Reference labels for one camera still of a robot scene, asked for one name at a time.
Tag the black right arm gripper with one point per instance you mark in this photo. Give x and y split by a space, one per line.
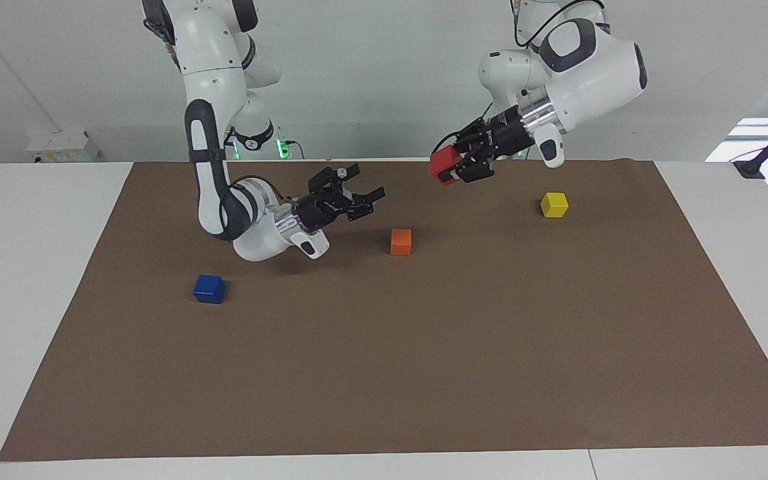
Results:
324 210

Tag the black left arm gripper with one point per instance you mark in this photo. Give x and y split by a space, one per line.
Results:
507 136

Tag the red cube block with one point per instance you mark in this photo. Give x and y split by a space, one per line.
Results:
442 165

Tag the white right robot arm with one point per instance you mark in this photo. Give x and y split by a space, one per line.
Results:
207 60

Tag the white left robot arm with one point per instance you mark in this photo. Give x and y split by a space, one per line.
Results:
590 73

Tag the orange cube block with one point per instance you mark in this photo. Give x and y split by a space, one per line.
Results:
400 242

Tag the yellow cube block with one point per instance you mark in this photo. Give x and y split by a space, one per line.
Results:
554 204

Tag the blue cube block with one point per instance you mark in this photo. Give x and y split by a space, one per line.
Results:
208 289

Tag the brown table mat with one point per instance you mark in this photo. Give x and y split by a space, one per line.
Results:
384 360

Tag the white box yellow label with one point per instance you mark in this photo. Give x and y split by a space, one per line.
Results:
64 146

